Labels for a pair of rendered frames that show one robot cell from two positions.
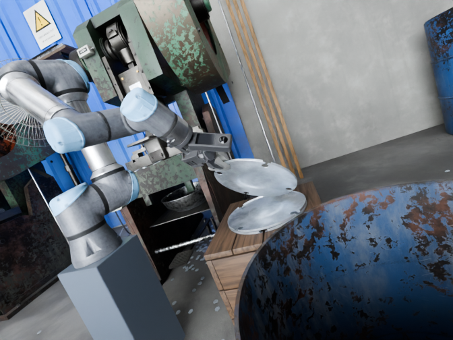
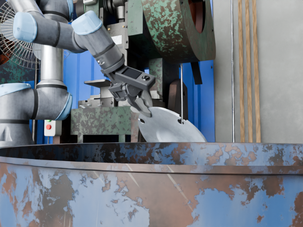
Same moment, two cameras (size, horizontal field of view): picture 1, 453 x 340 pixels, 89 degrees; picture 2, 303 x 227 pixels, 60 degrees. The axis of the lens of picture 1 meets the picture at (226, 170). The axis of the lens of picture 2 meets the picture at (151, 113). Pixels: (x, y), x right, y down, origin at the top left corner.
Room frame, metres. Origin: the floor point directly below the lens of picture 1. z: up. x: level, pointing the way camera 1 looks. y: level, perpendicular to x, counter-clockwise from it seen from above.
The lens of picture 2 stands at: (-0.11, -0.16, 0.49)
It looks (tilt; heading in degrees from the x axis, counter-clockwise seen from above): 5 degrees up; 10
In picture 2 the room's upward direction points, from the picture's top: straight up
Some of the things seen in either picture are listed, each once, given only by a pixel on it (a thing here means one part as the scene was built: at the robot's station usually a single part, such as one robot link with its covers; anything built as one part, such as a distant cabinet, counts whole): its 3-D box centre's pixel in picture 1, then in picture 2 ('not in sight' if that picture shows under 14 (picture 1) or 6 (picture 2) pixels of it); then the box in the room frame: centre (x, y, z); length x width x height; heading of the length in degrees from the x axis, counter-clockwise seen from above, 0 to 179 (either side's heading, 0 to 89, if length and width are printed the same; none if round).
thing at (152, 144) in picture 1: (154, 149); (107, 95); (1.27, 0.33, 0.72); 0.25 x 0.14 x 0.14; 166
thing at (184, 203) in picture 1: (189, 196); not in sight; (1.44, 0.29, 0.36); 0.34 x 0.34 x 0.10
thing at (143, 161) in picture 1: (170, 151); (122, 106); (1.44, 0.29, 0.67); 0.45 x 0.30 x 0.06; 76
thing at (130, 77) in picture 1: (141, 94); (120, 47); (1.40, 0.30, 1.04); 0.17 x 0.15 x 0.30; 166
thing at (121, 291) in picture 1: (128, 308); not in sight; (0.73, 0.49, 0.23); 0.18 x 0.18 x 0.45; 69
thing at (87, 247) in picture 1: (92, 239); (11, 133); (0.73, 0.49, 0.50); 0.15 x 0.15 x 0.10
